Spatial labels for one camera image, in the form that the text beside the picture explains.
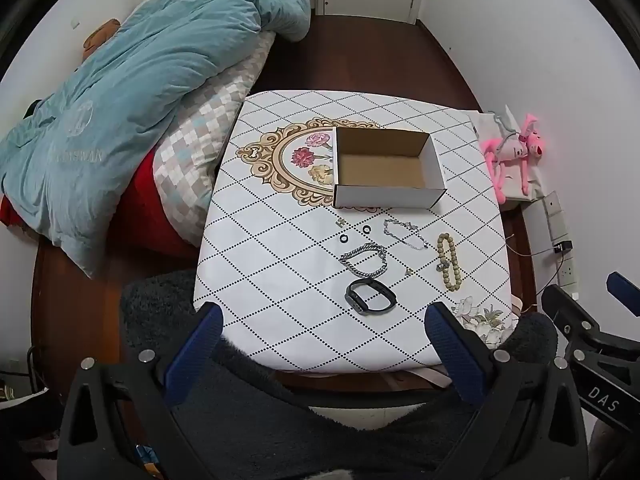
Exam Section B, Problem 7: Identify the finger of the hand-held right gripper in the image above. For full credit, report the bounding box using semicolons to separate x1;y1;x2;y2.
606;271;640;317
541;284;603;348

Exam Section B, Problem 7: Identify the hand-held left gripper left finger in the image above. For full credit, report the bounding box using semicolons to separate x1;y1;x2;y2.
59;304;224;480

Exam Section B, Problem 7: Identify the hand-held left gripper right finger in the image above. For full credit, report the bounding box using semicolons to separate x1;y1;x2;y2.
424;302;588;480

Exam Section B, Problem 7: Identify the wooden bead bracelet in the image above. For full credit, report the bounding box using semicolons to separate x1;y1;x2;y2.
436;232;463;292

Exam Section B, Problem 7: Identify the black watch band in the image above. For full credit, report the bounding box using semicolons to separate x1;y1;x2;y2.
345;277;399;316

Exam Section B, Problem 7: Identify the thin silver charm bracelet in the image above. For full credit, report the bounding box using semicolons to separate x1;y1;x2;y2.
383;218;429;251

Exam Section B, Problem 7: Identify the thick silver chain bracelet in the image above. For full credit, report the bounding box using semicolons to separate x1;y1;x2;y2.
339;242;388;277

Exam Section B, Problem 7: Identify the cardboard box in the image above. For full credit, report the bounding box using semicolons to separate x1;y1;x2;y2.
332;126;447;209

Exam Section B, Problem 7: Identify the white diamond-pattern tablecloth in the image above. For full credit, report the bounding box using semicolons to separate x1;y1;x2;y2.
192;90;516;375

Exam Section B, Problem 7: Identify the dark fleece clothing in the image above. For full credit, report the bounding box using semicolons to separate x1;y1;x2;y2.
120;269;558;480

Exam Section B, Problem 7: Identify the red blanket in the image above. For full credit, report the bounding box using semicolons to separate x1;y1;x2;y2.
0;150;201;261

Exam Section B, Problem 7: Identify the pink plush toy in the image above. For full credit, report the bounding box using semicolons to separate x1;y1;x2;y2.
481;113;543;206

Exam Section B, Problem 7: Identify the checkered pillow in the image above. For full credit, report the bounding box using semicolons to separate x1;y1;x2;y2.
150;30;278;221

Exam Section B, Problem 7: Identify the light blue duvet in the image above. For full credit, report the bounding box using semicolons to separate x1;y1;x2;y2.
0;0;312;281

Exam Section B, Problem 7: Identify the orange pillow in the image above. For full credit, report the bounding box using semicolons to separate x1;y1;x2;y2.
81;19;121;61

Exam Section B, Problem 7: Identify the white wall socket strip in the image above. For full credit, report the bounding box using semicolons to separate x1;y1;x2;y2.
542;190;581;301

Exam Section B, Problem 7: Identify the grey wire hanger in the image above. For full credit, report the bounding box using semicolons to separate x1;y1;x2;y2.
490;112;523;141

